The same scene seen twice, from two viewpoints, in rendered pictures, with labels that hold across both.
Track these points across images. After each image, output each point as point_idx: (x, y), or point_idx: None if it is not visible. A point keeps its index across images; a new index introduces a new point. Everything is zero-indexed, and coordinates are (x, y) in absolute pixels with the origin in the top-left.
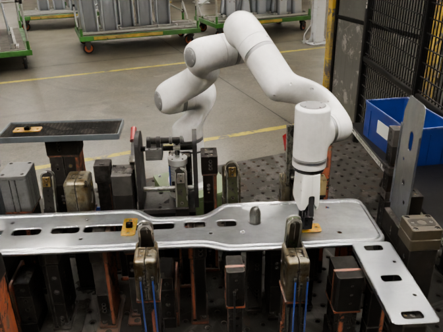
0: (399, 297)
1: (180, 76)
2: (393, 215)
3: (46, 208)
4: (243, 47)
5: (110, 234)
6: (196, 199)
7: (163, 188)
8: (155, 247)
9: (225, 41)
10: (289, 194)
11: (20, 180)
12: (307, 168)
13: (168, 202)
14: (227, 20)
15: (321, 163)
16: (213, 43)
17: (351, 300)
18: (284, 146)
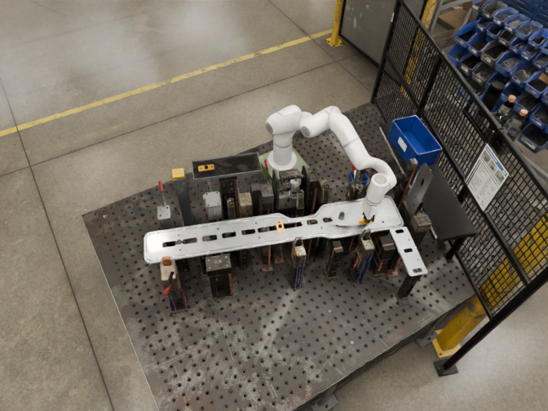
0: (412, 261)
1: (286, 119)
2: (407, 207)
3: (230, 216)
4: (342, 140)
5: (272, 232)
6: (306, 201)
7: (288, 196)
8: (302, 245)
9: (325, 121)
10: (355, 195)
11: (218, 207)
12: (374, 205)
13: (289, 201)
14: (332, 121)
15: (381, 201)
16: (319, 124)
17: (388, 256)
18: (352, 169)
